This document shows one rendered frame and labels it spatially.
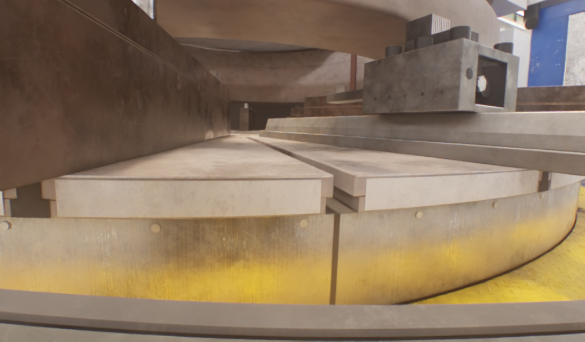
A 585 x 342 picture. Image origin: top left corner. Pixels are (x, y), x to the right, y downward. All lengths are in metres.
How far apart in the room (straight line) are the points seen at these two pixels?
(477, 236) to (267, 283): 0.55
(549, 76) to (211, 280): 5.26
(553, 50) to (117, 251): 5.46
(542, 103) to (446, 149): 1.23
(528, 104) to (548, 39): 3.45
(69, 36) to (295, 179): 0.44
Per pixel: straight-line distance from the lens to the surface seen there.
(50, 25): 0.57
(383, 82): 1.20
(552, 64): 5.48
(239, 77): 5.62
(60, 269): 0.67
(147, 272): 0.61
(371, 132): 1.34
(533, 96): 2.19
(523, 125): 0.99
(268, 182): 0.51
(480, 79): 1.09
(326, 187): 0.54
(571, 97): 2.20
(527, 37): 7.47
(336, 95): 1.66
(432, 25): 1.26
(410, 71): 1.11
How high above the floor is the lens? 0.40
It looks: 6 degrees down
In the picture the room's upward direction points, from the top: 2 degrees clockwise
